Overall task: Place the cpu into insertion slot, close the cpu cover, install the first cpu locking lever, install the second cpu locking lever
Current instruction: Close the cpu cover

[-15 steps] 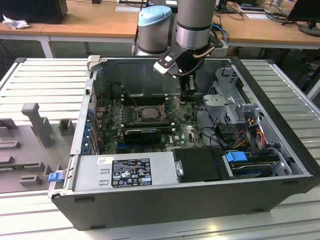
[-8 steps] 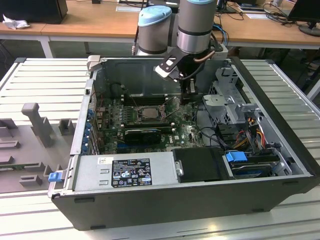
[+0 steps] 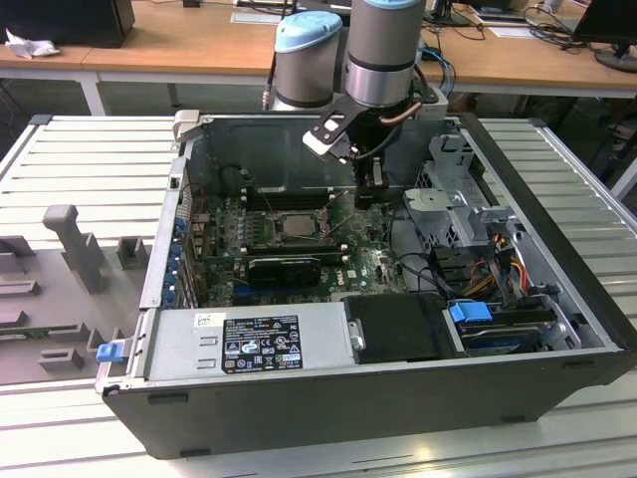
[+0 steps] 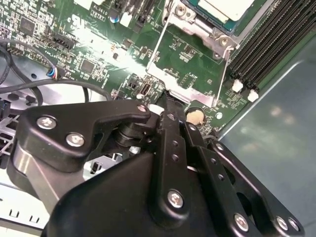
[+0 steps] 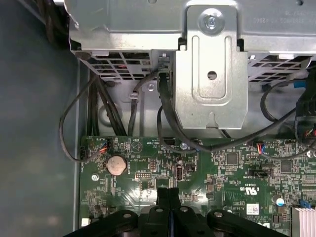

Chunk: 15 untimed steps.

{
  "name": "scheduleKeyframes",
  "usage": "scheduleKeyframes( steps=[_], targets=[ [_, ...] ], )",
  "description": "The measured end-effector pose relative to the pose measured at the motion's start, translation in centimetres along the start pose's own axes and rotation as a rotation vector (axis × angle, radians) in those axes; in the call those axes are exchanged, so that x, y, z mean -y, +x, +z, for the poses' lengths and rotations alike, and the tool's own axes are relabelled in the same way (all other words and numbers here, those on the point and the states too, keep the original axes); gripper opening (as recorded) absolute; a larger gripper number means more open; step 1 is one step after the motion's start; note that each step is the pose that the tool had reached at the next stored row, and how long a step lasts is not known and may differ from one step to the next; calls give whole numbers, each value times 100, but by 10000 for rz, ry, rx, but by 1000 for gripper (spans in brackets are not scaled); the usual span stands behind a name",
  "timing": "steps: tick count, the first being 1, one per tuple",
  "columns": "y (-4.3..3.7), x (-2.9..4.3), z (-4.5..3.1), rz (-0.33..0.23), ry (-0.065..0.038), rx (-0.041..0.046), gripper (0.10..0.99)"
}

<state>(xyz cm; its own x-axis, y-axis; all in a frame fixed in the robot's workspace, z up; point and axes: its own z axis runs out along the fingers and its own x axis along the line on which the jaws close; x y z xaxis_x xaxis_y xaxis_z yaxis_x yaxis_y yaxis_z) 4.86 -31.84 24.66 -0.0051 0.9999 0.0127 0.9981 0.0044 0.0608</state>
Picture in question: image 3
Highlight blue cable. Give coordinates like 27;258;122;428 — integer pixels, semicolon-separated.
422;47;457;99

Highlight silver metal drive cage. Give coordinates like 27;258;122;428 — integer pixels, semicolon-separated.
402;132;529;260

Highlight crumpled white paper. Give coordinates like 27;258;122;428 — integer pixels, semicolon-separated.
4;28;62;61

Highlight black plastic shroud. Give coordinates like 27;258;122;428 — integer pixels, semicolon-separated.
342;293;467;364

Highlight grey power supply unit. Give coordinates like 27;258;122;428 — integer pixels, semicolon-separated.
143;303;357;382

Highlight yellow red wire bundle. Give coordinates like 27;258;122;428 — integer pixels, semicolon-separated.
467;233;530;296

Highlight metal socket cover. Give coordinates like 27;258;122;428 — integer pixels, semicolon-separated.
318;191;357;238

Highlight black open PC case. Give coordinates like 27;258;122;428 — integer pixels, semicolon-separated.
94;110;637;462

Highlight wooden desk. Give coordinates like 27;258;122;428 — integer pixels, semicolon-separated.
0;0;637;99

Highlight silver square CPU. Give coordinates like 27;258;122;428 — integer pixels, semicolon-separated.
278;214;320;237

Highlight small white camera box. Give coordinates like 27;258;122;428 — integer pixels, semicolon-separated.
413;89;450;121

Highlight black desktop computer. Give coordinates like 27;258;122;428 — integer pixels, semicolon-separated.
0;0;136;50

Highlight grey case latch handle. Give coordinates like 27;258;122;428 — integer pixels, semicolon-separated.
171;110;201;151

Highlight black cylinder capacitor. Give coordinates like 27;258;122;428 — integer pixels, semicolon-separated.
220;166;243;196

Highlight grey parts rack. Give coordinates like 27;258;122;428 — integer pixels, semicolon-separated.
0;203;153;387

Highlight black RAM slots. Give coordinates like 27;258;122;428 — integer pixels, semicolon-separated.
246;237;345;256
246;186;333;210

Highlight blue disk carrier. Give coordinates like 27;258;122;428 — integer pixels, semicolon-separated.
447;301;546;358

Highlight black monitor stand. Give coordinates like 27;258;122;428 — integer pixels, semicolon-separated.
431;0;472;28

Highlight CPU socket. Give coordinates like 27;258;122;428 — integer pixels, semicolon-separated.
268;208;332;245

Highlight green motherboard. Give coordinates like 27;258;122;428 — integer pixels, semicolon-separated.
191;191;414;308

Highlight green RAM stick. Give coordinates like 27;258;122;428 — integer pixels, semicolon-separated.
0;326;81;343

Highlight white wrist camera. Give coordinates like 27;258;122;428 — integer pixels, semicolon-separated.
302;106;360;163

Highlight black monitor with stand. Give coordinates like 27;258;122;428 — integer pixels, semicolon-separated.
571;0;637;74

